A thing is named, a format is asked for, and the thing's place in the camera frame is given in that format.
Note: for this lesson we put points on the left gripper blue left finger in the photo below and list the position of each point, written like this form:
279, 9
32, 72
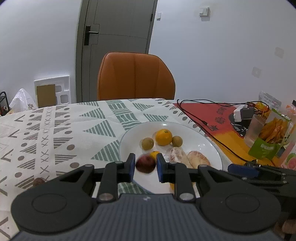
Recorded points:
111, 175

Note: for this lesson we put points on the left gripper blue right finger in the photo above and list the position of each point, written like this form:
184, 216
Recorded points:
179, 175

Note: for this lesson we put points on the peeled pomelo segment pale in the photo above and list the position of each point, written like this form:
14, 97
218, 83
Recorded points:
178, 155

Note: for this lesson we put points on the peeled pomelo segment orange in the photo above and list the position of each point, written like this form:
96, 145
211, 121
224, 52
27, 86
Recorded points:
197, 158

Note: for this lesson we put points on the small orange kumquat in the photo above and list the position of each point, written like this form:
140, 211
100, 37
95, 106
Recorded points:
154, 154

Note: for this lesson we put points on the green-brown round fruit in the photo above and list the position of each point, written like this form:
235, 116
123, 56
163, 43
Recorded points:
177, 141
147, 143

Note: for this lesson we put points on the dark red plum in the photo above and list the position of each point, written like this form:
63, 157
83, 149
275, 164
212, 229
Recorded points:
38, 181
145, 164

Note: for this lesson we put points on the large orange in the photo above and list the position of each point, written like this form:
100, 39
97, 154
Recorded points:
172, 187
163, 137

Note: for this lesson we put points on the pink guava snack bag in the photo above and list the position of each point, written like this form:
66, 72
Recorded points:
288, 157

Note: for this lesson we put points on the white enamel plate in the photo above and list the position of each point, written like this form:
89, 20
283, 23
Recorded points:
131, 142

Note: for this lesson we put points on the dried mango snack bag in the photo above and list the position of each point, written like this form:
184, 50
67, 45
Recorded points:
274, 134

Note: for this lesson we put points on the translucent plastic cup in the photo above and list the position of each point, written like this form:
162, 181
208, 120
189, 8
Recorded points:
255, 127

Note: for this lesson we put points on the red orange mat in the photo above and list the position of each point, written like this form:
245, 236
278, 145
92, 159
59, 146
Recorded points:
214, 122

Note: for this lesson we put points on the white power adapter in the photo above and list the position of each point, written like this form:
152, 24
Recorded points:
243, 112

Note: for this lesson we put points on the patterned white tablecloth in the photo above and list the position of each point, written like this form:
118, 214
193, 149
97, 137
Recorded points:
48, 142

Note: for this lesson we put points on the orange leather chair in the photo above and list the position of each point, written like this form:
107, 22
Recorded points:
124, 75

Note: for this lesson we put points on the brown cardboard piece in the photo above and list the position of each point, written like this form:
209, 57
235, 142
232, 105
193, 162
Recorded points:
46, 95

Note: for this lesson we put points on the white foam packaging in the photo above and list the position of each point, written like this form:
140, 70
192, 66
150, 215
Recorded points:
62, 88

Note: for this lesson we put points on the white plastic bag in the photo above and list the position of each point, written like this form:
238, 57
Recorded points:
22, 102

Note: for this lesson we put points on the black metal rack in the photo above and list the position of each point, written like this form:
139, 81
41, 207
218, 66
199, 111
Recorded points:
4, 105

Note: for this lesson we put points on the grey door with handle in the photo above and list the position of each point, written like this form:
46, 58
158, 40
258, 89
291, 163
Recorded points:
109, 26

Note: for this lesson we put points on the small wall panel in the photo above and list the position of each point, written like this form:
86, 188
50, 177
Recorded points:
158, 16

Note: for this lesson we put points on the white wall switch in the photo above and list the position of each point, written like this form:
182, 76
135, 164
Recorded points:
204, 11

